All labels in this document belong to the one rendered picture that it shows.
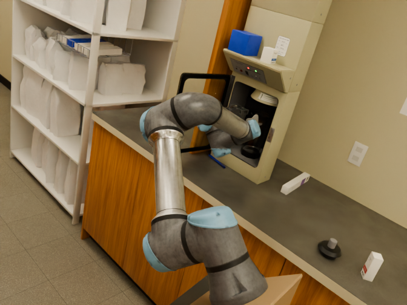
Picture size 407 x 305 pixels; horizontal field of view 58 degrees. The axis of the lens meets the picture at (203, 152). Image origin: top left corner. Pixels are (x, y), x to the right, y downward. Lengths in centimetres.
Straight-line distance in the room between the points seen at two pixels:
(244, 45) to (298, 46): 23
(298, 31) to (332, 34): 43
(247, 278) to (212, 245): 11
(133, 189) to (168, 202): 105
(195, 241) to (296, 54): 99
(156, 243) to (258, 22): 113
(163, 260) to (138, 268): 126
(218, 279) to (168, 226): 19
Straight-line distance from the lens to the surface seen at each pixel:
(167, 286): 210
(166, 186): 106
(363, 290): 146
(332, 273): 145
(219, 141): 152
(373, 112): 199
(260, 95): 177
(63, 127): 292
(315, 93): 209
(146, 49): 296
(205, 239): 92
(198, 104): 115
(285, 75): 160
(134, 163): 203
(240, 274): 93
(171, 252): 98
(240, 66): 173
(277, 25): 172
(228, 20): 179
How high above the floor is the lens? 175
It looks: 24 degrees down
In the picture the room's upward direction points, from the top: 14 degrees clockwise
